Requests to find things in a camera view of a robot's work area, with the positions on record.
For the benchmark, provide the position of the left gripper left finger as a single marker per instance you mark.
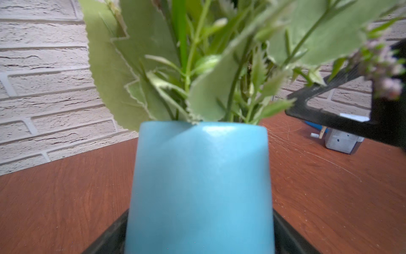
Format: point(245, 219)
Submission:
point(112, 240)

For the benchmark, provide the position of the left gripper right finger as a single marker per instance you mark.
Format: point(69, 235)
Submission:
point(288, 240)

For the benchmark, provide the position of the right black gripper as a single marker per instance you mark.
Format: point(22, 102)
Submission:
point(388, 118)

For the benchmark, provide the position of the teal ceramic vase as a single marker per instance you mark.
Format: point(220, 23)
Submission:
point(201, 189)

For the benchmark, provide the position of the pink white mixed bouquet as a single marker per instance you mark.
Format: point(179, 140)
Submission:
point(296, 33)

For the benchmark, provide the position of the white poppy stem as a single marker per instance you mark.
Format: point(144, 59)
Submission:
point(192, 27)

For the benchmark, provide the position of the grey tape roll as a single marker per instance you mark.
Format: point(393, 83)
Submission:
point(339, 140)

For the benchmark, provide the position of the blue oval object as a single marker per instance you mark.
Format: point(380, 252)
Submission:
point(316, 126)

